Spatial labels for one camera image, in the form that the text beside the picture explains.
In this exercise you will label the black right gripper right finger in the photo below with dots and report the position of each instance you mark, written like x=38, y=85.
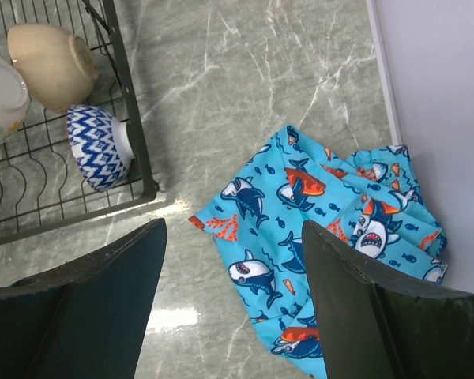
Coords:
x=377, y=322

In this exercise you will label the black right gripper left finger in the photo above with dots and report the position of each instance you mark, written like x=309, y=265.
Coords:
x=86, y=318

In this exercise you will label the red pattern blue zigzag bowl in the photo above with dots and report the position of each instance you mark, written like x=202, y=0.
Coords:
x=100, y=145

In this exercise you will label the cream floral seahorse bowl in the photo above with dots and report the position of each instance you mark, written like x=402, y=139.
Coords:
x=14, y=100

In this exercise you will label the beige bowl white inside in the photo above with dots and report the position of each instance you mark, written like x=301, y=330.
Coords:
x=57, y=65

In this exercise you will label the black two-tier dish rack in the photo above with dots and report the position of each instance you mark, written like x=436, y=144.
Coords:
x=41, y=188

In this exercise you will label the blue shark print cloth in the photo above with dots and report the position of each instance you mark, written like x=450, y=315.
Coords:
x=371, y=201

